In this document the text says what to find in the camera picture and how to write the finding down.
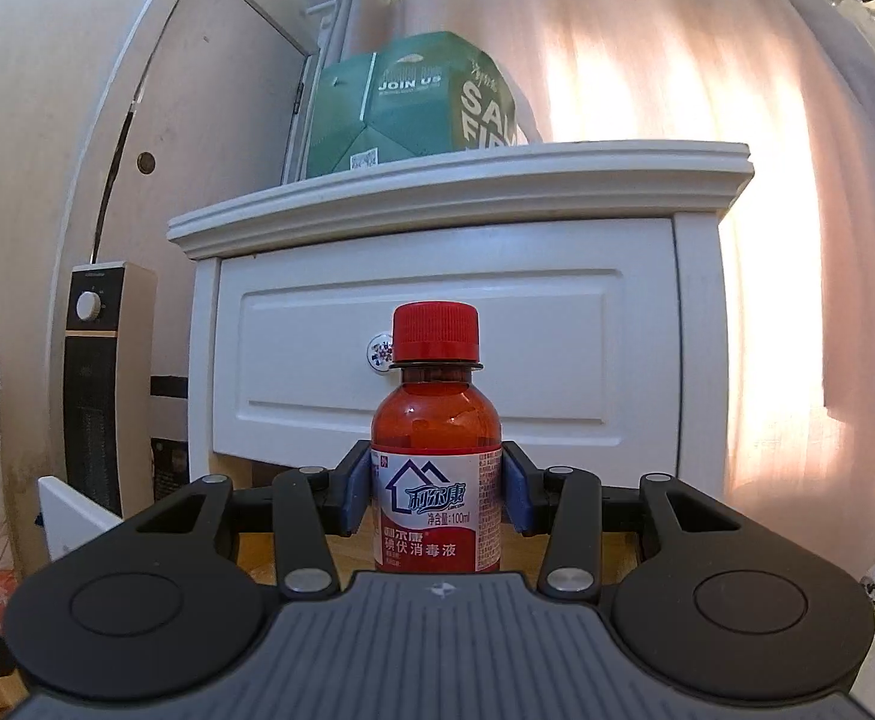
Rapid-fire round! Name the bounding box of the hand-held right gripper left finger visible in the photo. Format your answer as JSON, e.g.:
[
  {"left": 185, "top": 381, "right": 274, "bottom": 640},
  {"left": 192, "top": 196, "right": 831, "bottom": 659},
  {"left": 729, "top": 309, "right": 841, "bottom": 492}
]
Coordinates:
[{"left": 137, "top": 444, "right": 373, "bottom": 602}]

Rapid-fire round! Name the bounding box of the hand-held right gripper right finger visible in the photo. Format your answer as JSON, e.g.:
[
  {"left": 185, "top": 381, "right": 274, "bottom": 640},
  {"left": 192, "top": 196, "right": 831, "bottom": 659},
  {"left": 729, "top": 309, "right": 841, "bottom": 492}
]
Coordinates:
[{"left": 502, "top": 442, "right": 738, "bottom": 602}]

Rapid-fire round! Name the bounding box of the brown bottle with red cap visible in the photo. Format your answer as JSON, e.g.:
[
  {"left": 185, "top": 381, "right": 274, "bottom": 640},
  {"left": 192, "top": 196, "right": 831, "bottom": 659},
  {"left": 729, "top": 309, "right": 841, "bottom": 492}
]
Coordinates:
[{"left": 369, "top": 301, "right": 504, "bottom": 577}]

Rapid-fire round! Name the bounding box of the white drawer with metal stud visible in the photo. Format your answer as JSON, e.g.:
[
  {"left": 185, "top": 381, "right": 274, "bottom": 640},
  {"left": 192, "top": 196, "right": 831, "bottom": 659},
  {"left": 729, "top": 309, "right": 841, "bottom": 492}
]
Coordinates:
[{"left": 38, "top": 457, "right": 648, "bottom": 593}]

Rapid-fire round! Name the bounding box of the white drawer with floral knob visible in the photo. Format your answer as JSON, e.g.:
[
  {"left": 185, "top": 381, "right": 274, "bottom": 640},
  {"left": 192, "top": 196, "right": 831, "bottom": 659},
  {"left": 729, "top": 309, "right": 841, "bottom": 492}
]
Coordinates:
[{"left": 208, "top": 219, "right": 684, "bottom": 502}]

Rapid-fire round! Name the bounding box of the floral ceramic drawer knob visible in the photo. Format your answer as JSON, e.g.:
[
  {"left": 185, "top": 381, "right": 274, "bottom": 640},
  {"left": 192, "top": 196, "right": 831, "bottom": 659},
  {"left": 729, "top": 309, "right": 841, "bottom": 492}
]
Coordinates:
[{"left": 366, "top": 330, "right": 398, "bottom": 374}]

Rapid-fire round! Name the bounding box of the dark printed box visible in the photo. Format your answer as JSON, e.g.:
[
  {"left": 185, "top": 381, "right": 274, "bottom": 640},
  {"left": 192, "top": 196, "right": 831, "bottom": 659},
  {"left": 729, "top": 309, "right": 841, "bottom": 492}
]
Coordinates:
[{"left": 150, "top": 375, "right": 193, "bottom": 502}]

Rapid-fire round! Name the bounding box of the white tower heater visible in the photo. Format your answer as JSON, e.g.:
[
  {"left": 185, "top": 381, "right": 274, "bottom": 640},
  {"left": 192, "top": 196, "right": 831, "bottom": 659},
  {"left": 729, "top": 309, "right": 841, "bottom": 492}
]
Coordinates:
[{"left": 62, "top": 262, "right": 158, "bottom": 520}]

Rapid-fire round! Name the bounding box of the white wooden nightstand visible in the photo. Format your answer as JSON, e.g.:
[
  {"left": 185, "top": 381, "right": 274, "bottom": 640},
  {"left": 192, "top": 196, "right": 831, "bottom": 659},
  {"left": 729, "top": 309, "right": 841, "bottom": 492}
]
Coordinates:
[{"left": 167, "top": 141, "right": 754, "bottom": 586}]

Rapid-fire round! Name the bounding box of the green cardboard box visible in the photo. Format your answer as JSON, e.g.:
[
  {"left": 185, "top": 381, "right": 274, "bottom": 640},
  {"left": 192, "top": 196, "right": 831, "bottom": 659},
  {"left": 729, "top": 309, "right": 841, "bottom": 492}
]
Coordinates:
[{"left": 303, "top": 31, "right": 545, "bottom": 182}]

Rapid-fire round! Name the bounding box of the grey hanging cloth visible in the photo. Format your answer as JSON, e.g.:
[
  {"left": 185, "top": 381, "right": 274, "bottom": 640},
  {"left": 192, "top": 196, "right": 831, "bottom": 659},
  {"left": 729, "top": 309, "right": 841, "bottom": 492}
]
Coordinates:
[{"left": 782, "top": 0, "right": 875, "bottom": 601}]

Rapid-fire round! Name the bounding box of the pale wooden door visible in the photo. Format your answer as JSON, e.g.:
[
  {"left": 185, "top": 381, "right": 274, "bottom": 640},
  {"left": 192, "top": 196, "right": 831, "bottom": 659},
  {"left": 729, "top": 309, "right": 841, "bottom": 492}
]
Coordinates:
[{"left": 40, "top": 0, "right": 318, "bottom": 481}]

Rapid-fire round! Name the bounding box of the pink curtain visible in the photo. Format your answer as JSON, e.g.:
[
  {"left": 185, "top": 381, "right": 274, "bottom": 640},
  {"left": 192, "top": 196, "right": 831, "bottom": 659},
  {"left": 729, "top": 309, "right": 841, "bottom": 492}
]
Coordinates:
[{"left": 347, "top": 0, "right": 875, "bottom": 578}]

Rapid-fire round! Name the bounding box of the black power cable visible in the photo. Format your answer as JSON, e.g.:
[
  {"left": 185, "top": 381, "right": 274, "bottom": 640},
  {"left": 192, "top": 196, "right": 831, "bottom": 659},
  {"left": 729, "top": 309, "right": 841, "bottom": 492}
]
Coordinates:
[{"left": 92, "top": 86, "right": 145, "bottom": 265}]

